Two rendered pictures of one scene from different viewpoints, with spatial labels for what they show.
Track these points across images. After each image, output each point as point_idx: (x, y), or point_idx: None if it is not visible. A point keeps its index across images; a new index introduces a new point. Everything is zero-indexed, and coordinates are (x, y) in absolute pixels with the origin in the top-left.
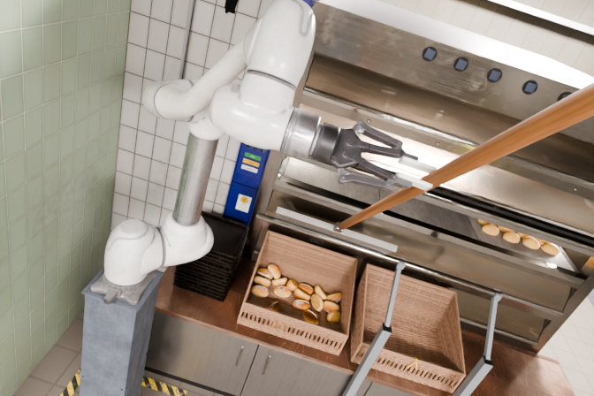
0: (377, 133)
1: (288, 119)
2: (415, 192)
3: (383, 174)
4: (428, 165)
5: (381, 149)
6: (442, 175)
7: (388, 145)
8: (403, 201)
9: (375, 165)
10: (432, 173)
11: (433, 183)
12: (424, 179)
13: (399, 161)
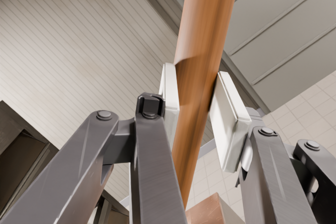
0: (53, 193)
1: None
2: (192, 180)
3: (287, 161)
4: (169, 70)
5: (163, 172)
6: None
7: (101, 182)
8: None
9: (273, 192)
10: (202, 48)
11: (219, 62)
12: (197, 103)
13: (170, 143)
